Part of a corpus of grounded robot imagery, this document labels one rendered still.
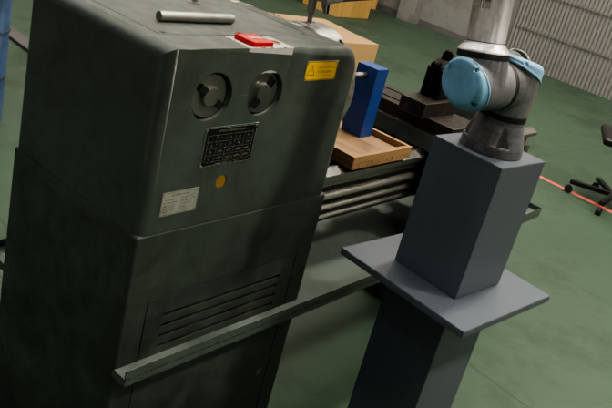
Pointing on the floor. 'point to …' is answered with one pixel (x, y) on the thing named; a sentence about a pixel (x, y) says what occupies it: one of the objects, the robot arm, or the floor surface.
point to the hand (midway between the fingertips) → (324, 8)
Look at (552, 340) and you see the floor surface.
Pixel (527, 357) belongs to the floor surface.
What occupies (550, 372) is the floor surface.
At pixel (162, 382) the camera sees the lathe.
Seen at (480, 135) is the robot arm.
